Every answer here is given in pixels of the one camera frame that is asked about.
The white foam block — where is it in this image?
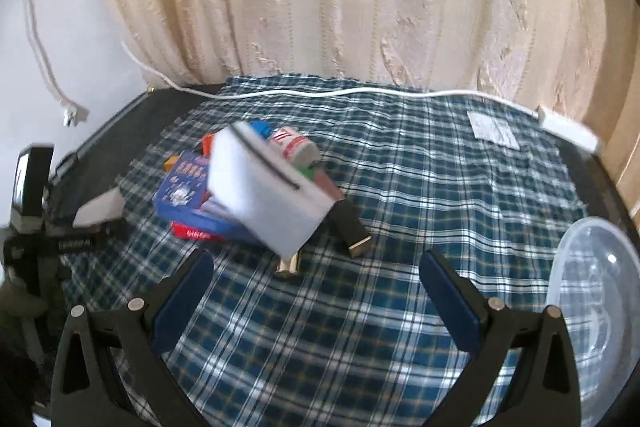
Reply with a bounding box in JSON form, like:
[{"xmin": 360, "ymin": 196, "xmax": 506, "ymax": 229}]
[{"xmin": 206, "ymin": 123, "xmax": 335, "ymax": 256}]

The red white cylinder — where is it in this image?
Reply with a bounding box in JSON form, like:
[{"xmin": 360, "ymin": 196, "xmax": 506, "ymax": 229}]
[{"xmin": 270, "ymin": 127, "xmax": 321, "ymax": 168}]

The cream textured curtain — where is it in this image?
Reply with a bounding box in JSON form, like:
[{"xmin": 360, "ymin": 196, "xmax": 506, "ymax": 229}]
[{"xmin": 90, "ymin": 0, "xmax": 626, "ymax": 142}]

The red card box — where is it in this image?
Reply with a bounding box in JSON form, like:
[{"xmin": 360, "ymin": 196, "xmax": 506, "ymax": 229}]
[{"xmin": 170, "ymin": 221, "xmax": 226, "ymax": 242}]

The white power strip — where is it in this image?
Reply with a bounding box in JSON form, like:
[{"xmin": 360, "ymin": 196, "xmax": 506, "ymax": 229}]
[{"xmin": 537, "ymin": 105, "xmax": 601, "ymax": 154}]

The blue card box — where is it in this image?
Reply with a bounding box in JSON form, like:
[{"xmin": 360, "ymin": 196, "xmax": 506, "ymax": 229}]
[{"xmin": 152, "ymin": 150, "xmax": 251, "ymax": 242}]

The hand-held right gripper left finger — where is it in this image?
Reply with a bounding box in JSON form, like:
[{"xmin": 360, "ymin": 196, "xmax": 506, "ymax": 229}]
[{"xmin": 51, "ymin": 249, "xmax": 215, "ymax": 427}]

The white cable with plug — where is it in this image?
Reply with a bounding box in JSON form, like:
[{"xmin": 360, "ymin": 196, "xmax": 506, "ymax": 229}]
[{"xmin": 22, "ymin": 0, "xmax": 91, "ymax": 128}]

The white paper label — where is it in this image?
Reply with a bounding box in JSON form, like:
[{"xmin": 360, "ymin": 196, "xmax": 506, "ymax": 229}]
[{"xmin": 467, "ymin": 109, "xmax": 519, "ymax": 150}]

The white power cable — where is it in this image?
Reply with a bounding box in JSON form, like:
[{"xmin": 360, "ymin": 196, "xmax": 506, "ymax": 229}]
[{"xmin": 121, "ymin": 41, "xmax": 543, "ymax": 115}]

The clear plastic bowl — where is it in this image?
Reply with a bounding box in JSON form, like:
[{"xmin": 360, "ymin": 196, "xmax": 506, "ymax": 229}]
[{"xmin": 545, "ymin": 216, "xmax": 640, "ymax": 427}]

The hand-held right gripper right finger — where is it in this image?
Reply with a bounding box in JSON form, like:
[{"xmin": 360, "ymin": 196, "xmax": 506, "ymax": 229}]
[{"xmin": 419, "ymin": 248, "xmax": 581, "ymax": 427}]

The black bar gold cap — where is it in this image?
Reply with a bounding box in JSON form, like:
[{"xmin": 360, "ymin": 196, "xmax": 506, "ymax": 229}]
[{"xmin": 327, "ymin": 199, "xmax": 372, "ymax": 258}]

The reddish brown block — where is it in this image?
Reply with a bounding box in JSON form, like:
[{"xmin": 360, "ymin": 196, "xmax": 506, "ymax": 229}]
[{"xmin": 312, "ymin": 169, "xmax": 345, "ymax": 202}]

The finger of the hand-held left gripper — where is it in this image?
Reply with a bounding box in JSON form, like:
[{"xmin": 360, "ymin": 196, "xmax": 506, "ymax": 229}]
[{"xmin": 54, "ymin": 219, "xmax": 127, "ymax": 254}]

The blue plaid cloth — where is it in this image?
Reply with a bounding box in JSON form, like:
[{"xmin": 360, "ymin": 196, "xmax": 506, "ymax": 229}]
[{"xmin": 60, "ymin": 74, "xmax": 596, "ymax": 427}]

